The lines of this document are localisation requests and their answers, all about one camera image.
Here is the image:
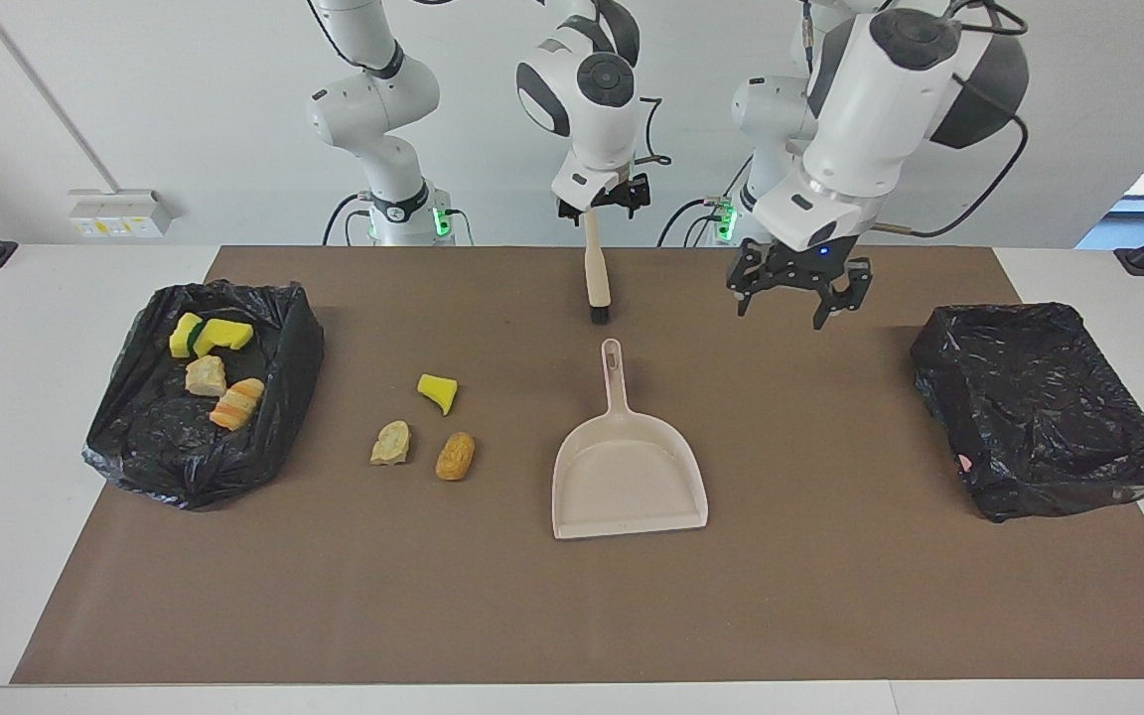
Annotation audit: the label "brown croquette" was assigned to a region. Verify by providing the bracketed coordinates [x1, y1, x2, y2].
[436, 431, 477, 482]

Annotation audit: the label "brown paper table mat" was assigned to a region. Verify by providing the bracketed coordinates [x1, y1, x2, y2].
[11, 246, 1144, 684]

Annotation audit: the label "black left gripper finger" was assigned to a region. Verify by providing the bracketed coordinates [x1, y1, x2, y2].
[812, 258, 874, 331]
[727, 243, 782, 319]

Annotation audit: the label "pale beige food chunk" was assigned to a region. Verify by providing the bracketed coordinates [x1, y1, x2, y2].
[370, 420, 412, 466]

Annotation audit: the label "black left arm base cable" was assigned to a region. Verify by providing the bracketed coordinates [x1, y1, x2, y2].
[656, 159, 740, 246]

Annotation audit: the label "beige brush black bristles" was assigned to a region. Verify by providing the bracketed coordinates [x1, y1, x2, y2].
[582, 209, 613, 326]

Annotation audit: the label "orange striped bread piece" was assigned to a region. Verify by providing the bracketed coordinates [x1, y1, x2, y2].
[210, 377, 266, 432]

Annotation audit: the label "beige plastic dustpan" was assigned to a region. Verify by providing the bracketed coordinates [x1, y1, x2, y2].
[551, 338, 710, 541]

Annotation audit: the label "black right arm base cable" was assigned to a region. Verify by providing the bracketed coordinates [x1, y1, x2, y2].
[322, 192, 476, 246]

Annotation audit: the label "black arm base cable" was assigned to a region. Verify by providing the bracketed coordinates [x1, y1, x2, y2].
[322, 192, 476, 246]
[656, 159, 740, 246]

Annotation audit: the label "yellow notched sponge piece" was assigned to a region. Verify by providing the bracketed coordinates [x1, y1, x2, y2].
[193, 318, 255, 357]

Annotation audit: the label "pale bread crust chunk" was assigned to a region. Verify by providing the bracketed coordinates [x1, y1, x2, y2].
[185, 356, 227, 398]

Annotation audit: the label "yellow sponge wedge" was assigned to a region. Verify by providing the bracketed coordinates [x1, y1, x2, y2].
[417, 373, 458, 416]

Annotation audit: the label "white wall outlet box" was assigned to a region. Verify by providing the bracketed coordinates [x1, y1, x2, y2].
[69, 189, 176, 237]

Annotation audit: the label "black bag-lined bin pink spot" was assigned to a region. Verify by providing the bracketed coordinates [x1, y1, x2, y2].
[910, 302, 1144, 523]

